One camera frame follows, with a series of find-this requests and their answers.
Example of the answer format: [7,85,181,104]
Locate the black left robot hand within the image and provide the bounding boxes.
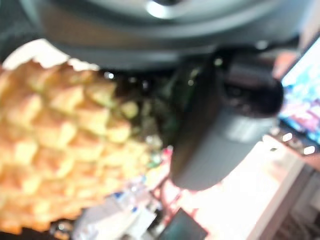
[19,0,316,192]

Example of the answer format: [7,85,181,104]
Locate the yellow pineapple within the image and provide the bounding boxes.
[0,58,181,235]

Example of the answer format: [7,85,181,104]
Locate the black flat box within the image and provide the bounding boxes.
[157,208,209,240]

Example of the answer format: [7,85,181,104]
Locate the computer monitor with colourful screen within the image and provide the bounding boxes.
[277,37,320,147]

